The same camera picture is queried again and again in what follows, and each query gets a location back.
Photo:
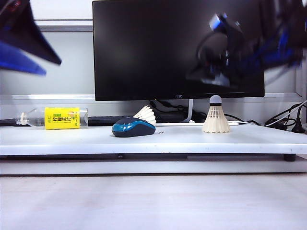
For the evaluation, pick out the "black rubber foot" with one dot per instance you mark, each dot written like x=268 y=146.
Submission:
x=289 y=158

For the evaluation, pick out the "black AOC monitor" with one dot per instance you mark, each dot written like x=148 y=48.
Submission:
x=144 y=48

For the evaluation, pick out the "white raised desk board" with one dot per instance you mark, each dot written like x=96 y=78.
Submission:
x=96 y=141

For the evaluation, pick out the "black power adapter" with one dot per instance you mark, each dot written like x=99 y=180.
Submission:
x=170 y=117

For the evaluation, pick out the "white base slab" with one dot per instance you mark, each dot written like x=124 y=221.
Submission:
x=144 y=167

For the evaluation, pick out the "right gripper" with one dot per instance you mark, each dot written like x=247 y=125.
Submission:
x=236 y=43

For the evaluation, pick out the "blue and black mouse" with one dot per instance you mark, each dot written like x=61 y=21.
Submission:
x=134 y=128

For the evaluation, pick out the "silver monitor stand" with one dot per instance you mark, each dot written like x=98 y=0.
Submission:
x=190 y=110

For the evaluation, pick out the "clear bottle yellow label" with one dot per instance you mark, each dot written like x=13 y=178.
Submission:
x=62 y=118

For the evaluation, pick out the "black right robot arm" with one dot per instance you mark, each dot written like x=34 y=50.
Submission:
x=208 y=69

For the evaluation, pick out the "black power plug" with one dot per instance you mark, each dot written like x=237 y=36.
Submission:
x=298 y=128

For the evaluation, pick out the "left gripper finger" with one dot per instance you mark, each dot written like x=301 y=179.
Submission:
x=28 y=36
x=14 y=60

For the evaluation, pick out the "white feather shuttlecock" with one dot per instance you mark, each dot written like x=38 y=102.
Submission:
x=147 y=115
x=216 y=119

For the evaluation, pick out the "aluminium partition rail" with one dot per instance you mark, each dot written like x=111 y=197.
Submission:
x=72 y=26
x=60 y=97

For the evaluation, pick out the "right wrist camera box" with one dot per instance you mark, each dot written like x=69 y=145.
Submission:
x=218 y=22

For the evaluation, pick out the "black keyboard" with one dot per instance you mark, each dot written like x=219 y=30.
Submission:
x=103 y=119

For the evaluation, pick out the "aluminium partition post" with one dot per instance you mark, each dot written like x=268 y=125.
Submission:
x=299 y=81

